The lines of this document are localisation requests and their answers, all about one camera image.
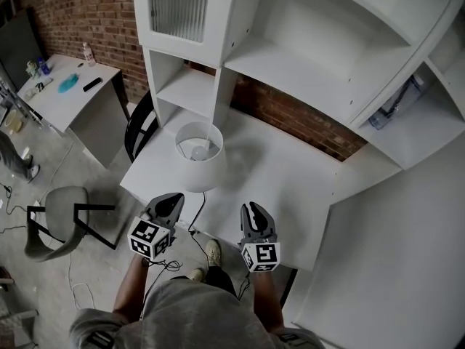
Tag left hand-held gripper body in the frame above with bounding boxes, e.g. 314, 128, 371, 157
127, 211, 179, 262

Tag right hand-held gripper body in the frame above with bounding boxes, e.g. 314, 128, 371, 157
237, 229, 282, 273

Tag white table lamp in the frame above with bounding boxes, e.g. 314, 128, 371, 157
175, 121, 229, 193

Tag person's right forearm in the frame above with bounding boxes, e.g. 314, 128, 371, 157
251, 269, 285, 337

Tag person's left forearm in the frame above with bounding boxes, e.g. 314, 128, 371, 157
112, 254, 147, 324

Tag white desk hutch shelf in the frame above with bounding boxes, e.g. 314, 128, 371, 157
132, 0, 465, 171

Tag black trousers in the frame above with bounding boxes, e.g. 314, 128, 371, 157
168, 265, 238, 298

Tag grey shirt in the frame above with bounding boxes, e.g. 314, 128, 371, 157
68, 278, 327, 349

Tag small white table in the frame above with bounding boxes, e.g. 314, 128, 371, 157
16, 53, 131, 170

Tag large white furniture top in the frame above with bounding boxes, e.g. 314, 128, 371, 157
289, 145, 465, 349

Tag black remote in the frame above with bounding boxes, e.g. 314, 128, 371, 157
82, 77, 103, 94

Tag teal cloth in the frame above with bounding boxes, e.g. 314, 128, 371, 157
58, 73, 81, 95

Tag clear water bottle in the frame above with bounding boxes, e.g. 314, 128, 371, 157
368, 74, 426, 131

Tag white labelled bottle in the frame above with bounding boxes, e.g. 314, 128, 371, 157
81, 41, 97, 68

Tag white crumpled object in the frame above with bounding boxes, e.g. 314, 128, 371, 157
23, 78, 54, 98

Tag dark grey board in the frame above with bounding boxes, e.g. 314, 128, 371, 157
0, 7, 47, 91

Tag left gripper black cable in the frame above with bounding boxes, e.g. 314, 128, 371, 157
142, 258, 183, 305

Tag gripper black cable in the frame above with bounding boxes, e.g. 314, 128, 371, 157
142, 258, 183, 305
235, 273, 254, 302

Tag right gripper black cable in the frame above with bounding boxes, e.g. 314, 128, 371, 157
235, 273, 254, 302

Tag white floor cable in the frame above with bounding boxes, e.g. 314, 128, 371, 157
68, 260, 96, 310

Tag grey chair with black frame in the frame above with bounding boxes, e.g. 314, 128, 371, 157
23, 186, 118, 263

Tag black floor cable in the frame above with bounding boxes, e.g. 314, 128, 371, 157
0, 182, 29, 234

